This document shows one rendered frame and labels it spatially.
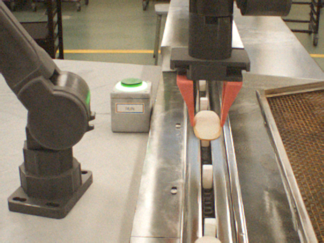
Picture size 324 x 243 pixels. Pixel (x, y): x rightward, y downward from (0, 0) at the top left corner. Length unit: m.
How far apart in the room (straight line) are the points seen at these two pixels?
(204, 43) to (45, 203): 0.30
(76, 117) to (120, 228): 0.15
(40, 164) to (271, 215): 0.31
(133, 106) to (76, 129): 0.29
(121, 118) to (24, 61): 0.33
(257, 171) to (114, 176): 0.22
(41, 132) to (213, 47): 0.24
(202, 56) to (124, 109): 0.31
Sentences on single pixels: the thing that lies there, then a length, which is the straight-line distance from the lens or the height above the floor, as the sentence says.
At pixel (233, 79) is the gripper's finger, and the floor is 1.00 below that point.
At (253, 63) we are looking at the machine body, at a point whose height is 0.82.
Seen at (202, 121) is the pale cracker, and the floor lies 0.93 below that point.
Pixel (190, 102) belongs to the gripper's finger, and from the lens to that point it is 0.72.
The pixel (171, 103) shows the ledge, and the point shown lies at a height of 0.86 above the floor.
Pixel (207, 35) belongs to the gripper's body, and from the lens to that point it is 0.69.
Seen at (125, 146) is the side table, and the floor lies 0.82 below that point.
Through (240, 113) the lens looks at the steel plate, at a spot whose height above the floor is 0.82.
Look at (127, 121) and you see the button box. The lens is 0.99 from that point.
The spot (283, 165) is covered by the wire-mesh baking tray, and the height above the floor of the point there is 0.90.
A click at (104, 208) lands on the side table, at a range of 0.76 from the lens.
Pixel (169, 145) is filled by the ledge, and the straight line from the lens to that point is 0.84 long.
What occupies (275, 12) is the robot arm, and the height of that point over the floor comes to 1.08.
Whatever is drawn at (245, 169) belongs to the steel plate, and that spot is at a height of 0.82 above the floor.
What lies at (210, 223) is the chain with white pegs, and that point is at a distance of 0.63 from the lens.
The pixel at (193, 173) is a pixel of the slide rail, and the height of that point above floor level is 0.85.
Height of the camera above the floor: 1.21
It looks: 22 degrees down
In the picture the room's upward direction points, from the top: straight up
